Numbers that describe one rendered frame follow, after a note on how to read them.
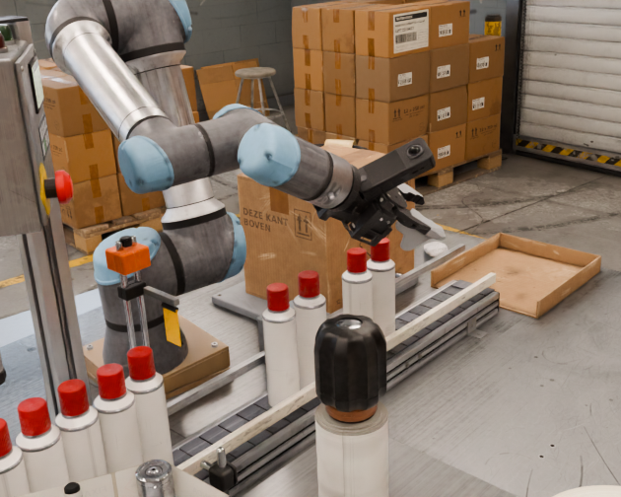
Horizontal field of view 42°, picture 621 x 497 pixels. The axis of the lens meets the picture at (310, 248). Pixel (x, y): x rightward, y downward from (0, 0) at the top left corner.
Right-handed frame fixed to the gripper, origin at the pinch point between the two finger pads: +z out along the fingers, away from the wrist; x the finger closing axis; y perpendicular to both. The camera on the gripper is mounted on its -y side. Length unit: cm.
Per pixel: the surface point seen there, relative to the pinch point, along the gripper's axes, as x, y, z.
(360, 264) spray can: -2.6, 15.1, -0.6
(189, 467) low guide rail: 23, 39, -27
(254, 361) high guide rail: 6.8, 32.6, -13.4
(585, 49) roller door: -282, -16, 342
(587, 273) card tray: -12, 3, 68
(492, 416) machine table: 22.7, 17.5, 20.3
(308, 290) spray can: 2.4, 19.6, -11.2
